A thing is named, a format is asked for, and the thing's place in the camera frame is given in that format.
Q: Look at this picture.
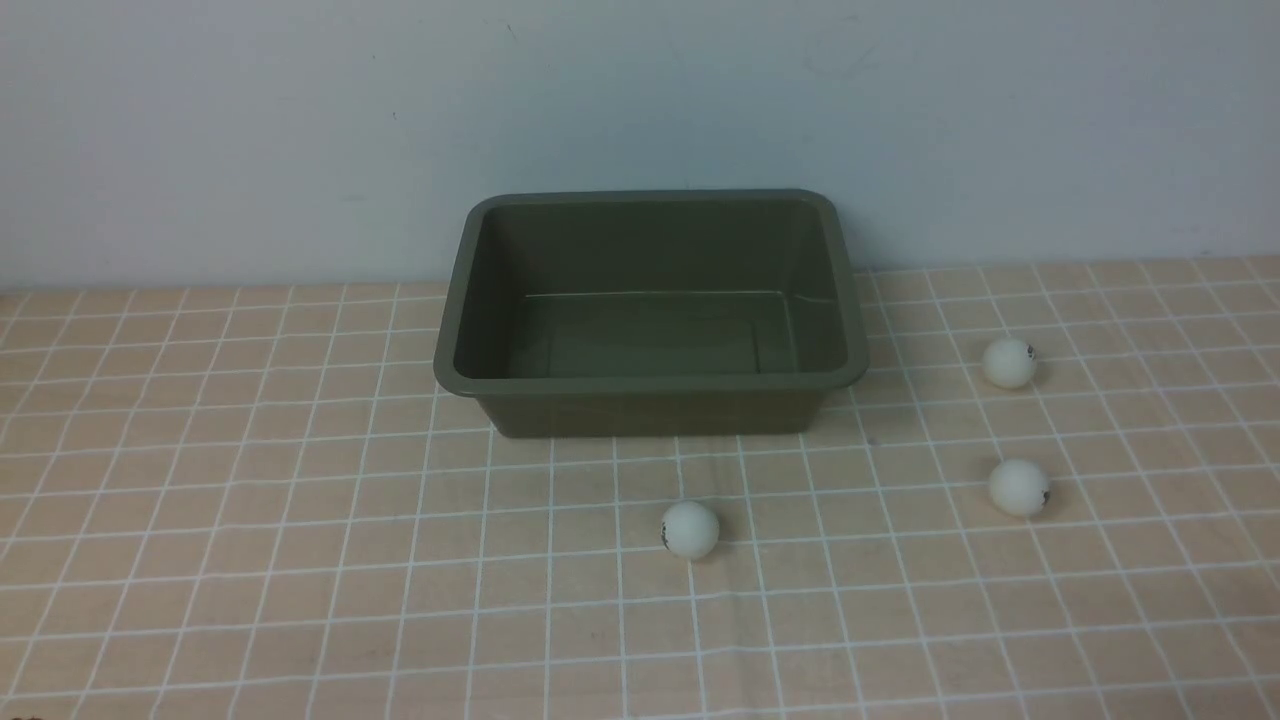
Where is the white ping-pong ball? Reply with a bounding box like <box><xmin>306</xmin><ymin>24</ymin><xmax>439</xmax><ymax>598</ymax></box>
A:
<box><xmin>660</xmin><ymin>501</ymin><xmax>721</xmax><ymax>562</ymax></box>
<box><xmin>987</xmin><ymin>457</ymin><xmax>1052</xmax><ymax>518</ymax></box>
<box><xmin>980</xmin><ymin>337</ymin><xmax>1038</xmax><ymax>389</ymax></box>

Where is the olive green plastic bin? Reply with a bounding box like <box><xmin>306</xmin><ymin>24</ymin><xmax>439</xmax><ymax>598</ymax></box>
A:
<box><xmin>434</xmin><ymin>190</ymin><xmax>870</xmax><ymax>438</ymax></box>

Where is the checkered beige tablecloth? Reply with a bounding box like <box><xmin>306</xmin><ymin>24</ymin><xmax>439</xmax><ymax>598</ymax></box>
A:
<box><xmin>1</xmin><ymin>256</ymin><xmax>1279</xmax><ymax>719</ymax></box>

